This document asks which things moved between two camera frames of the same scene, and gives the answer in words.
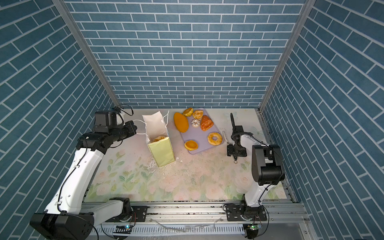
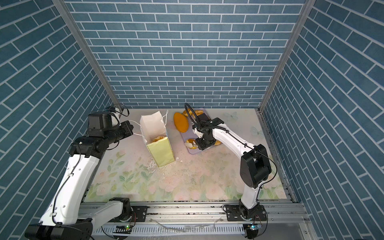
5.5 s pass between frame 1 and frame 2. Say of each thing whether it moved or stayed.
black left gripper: stayed
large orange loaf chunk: stayed
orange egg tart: stayed
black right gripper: moved
